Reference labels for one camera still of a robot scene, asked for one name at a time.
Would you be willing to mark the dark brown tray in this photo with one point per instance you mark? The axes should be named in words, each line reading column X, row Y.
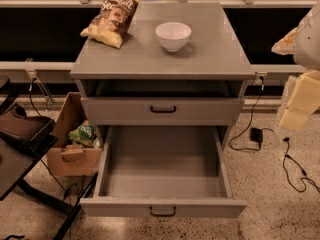
column 14, row 122

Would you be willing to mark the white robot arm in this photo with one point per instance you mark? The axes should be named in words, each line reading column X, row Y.
column 307, row 44

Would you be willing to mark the black side table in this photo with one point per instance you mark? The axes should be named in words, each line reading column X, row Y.
column 15, row 165

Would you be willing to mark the white bowl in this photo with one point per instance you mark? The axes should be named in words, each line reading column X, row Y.
column 173, row 36

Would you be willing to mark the brown yellow chip bag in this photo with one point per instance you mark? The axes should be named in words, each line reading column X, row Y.
column 112, row 23

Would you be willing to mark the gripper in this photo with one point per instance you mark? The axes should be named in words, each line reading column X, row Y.
column 308, row 42

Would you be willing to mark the grey drawer cabinet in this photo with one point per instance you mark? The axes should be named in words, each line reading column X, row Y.
column 211, row 65

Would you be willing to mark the grey top drawer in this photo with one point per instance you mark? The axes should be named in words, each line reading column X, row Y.
column 162, row 111

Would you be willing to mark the black power adapter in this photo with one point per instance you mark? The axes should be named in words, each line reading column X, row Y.
column 256, row 135

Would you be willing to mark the grey drawer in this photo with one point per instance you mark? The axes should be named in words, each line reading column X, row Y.
column 162, row 111
column 170, row 171

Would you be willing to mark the cardboard box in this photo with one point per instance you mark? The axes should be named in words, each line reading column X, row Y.
column 67, row 157

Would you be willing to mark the green snack bag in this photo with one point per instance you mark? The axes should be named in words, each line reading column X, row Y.
column 85, row 134

